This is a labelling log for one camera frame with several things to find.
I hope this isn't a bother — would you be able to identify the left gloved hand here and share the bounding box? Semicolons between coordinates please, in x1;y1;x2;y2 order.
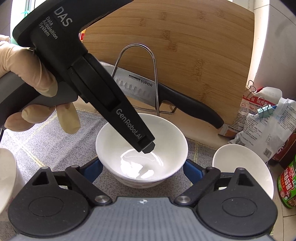
0;34;81;135

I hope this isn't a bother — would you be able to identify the silver binder clip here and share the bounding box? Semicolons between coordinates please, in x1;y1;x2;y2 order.
245;80;257;94

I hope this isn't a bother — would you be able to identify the green lid sauce jar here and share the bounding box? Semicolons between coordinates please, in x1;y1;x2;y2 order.
277;158;296;208

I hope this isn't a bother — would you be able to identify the teal binder clip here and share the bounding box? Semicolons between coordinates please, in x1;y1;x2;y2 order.
257;104;277;118

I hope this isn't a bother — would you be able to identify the steel cleaver black handle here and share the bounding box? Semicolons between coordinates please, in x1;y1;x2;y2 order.
113;68;224;129

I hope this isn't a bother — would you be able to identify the white printed food bag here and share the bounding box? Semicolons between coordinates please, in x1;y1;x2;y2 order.
229;98;295;163

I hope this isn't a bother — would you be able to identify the red white food bag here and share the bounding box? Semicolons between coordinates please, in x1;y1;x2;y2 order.
219;87;282;138

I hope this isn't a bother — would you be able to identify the grey checked table mat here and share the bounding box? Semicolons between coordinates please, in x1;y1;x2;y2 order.
0;108;283;241

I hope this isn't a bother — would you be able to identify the wire knife rack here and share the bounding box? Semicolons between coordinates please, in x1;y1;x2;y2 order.
111;43;178;117

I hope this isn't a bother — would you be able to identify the bamboo cutting board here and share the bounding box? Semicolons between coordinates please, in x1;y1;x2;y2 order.
83;1;254;125

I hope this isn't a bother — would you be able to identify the dark soy sauce bottle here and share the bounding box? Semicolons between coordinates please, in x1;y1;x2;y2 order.
269;132;296;169

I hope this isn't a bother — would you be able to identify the white bowl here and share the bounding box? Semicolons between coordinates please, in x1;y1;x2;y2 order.
212;143;275;200
95;113;189;189
0;148;25;221

